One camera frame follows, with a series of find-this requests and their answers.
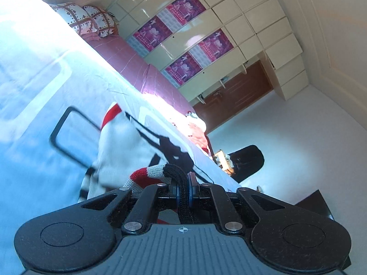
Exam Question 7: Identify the patterned pillow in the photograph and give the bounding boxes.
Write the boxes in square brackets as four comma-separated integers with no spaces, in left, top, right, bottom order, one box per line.
[49,3,119,38]

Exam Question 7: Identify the cream wardrobe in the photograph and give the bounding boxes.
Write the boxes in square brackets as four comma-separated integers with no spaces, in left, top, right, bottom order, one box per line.
[107,0,311,107]

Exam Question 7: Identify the red and white clothes pile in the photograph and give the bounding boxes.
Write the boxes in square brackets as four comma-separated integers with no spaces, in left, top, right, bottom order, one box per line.
[171,111,212,153]

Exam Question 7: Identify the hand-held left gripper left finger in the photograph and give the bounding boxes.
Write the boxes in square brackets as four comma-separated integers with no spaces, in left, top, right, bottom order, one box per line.
[81,181,181,234]

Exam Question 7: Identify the cream corner shelf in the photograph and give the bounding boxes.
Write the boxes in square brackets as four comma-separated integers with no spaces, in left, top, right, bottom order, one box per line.
[198,63,247,106]

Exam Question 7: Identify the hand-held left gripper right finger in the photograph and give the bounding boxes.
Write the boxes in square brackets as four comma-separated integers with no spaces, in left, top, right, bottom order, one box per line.
[186,172,286,232]

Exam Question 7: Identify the purple wall poster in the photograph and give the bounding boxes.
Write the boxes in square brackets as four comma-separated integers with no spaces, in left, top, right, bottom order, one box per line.
[164,54,203,87]
[189,29,234,64]
[157,0,207,34]
[132,17,174,57]

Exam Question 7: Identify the blue printed blanket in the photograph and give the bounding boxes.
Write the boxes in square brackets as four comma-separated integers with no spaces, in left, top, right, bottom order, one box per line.
[0,0,244,267]

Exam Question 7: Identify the yellow wooden object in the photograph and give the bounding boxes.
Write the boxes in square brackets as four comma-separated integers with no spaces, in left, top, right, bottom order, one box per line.
[214,149,235,176]

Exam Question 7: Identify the black chair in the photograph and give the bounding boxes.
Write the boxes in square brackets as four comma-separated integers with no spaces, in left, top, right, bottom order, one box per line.
[228,145,266,184]

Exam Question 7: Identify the pink bed sheet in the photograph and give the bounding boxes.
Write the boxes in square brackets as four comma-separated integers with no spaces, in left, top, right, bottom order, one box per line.
[83,33,214,152]

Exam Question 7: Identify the striped knit sweater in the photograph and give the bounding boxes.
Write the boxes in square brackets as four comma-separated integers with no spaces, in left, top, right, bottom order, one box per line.
[78,102,240,224]

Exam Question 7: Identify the brown wooden door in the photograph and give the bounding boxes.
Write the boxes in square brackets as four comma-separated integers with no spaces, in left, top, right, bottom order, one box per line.
[193,60,273,134]

